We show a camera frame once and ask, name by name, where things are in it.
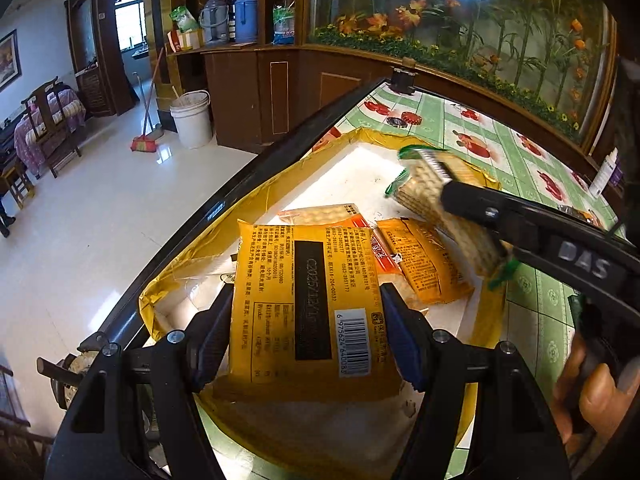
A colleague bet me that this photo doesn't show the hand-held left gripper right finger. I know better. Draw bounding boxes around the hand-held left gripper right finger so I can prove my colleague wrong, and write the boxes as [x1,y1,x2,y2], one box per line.
[381,284,571,480]

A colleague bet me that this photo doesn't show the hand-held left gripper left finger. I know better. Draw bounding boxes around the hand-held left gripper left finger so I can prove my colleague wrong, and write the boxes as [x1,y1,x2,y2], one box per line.
[45,287,235,480]

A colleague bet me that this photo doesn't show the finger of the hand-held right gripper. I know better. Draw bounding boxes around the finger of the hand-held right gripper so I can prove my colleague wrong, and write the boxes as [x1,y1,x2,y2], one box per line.
[440,180,640,306]

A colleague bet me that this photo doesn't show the orange biscuit packet black stripe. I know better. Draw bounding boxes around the orange biscuit packet black stripe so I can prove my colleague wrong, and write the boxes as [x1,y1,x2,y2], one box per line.
[227,220,385,403]

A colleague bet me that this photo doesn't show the small orange snack packet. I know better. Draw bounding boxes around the small orange snack packet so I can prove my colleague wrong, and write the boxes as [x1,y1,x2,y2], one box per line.
[375,217,474,306]

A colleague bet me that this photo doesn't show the long wafer packet green ends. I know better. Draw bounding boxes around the long wafer packet green ends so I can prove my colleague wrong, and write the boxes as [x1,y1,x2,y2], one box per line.
[385,145,521,291]

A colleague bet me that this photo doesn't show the orange cracker packet clear window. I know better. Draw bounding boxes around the orange cracker packet clear window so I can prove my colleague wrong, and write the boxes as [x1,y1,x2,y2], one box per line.
[277,203,408,281]

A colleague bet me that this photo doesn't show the yellow cardboard box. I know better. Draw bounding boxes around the yellow cardboard box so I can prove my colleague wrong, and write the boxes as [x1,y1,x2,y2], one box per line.
[137,127,507,477]

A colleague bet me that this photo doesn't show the person's right hand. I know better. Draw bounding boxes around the person's right hand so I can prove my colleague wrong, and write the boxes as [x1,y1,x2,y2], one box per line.
[552,335,636,447]

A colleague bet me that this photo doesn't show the white spray bottle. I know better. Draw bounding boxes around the white spray bottle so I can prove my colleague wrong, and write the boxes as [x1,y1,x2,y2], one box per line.
[589,149,619,199]

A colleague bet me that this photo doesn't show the red broom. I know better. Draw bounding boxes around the red broom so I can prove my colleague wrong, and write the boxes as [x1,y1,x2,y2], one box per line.
[130,50,164,154]

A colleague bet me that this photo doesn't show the white plastic bucket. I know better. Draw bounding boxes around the white plastic bucket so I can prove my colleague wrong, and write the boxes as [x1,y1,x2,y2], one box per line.
[170,91,214,150]

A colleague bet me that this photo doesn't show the dark glass jar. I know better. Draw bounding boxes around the dark glass jar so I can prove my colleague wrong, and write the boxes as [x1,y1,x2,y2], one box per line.
[390,57,417,96]

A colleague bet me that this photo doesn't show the wooden shelf cabinet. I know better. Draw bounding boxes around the wooden shelf cabinet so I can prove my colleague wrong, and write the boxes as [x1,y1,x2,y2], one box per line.
[165,42,391,156]

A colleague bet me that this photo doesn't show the wooden stool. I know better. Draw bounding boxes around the wooden stool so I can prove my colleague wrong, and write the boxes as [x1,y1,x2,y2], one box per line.
[0,160,36,207]

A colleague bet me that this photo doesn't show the wooden chair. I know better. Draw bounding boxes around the wooden chair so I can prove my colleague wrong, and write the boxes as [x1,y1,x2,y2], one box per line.
[22,77,84,179]

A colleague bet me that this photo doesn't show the table with pink cloth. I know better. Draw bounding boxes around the table with pink cloth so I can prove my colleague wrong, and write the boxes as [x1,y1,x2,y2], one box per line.
[13,87,87,176]

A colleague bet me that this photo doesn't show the blue green plastic bag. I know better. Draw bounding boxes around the blue green plastic bag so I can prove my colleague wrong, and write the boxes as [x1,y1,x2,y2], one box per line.
[272,5,297,46]

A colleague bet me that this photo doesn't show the grey thermos flask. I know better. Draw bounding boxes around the grey thermos flask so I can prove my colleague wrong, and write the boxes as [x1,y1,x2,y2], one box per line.
[199,0,230,44]

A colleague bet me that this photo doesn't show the green white snack bag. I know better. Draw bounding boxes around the green white snack bag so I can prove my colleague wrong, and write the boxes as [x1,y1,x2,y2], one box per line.
[170,6,202,34]

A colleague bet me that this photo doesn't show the blue thermos flask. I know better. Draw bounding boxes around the blue thermos flask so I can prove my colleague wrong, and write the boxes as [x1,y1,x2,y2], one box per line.
[233,0,260,44]

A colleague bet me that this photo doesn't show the framed wall picture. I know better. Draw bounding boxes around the framed wall picture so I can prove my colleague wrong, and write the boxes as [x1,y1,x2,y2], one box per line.
[0,29,24,94]

